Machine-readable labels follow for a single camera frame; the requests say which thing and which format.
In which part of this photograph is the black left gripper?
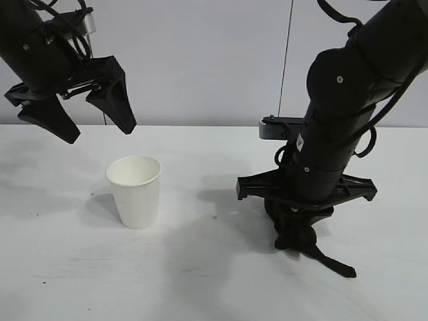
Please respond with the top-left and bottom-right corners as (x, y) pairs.
(0, 23), (137, 145)

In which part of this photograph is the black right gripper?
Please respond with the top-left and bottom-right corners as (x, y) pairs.
(236, 160), (379, 235)

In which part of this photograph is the black cloth rag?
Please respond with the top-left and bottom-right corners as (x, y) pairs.
(269, 213), (357, 279)

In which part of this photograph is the white paper cup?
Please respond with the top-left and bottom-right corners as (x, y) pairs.
(106, 155), (162, 230)

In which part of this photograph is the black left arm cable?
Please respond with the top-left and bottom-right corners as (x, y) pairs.
(43, 0), (94, 61)

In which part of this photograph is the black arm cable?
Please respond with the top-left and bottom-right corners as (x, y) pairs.
(274, 0), (428, 168)
(43, 0), (94, 61)

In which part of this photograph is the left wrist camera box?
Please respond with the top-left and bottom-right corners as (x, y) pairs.
(62, 8), (98, 36)

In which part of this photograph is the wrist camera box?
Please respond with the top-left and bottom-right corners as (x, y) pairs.
(62, 8), (98, 36)
(257, 114), (304, 141)

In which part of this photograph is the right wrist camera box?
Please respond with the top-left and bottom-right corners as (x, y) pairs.
(257, 114), (304, 141)

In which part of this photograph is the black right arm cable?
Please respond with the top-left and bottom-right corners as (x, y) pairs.
(274, 0), (428, 168)

